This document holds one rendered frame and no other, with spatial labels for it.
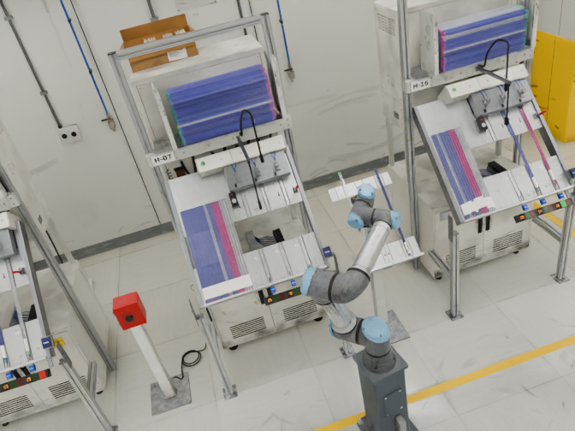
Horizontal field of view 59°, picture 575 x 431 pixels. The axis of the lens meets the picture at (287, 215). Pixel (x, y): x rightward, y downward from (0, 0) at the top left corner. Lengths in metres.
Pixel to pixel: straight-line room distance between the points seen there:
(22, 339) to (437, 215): 2.37
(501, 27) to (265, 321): 2.15
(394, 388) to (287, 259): 0.81
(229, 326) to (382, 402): 1.12
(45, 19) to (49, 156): 1.03
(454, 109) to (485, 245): 0.96
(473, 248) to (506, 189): 0.63
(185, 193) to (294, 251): 0.67
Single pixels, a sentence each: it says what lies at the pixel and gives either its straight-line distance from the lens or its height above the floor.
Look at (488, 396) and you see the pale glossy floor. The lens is 3.01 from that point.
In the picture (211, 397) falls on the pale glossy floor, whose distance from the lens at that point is 3.20.
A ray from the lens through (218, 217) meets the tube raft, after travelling 2.70.
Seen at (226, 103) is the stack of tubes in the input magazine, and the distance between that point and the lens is 2.60.
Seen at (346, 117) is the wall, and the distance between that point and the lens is 4.54.
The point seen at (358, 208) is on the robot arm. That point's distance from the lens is 2.17.
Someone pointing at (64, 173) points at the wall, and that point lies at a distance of 4.42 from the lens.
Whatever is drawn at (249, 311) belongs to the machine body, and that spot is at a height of 0.30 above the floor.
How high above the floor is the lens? 2.43
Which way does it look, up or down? 34 degrees down
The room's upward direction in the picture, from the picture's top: 13 degrees counter-clockwise
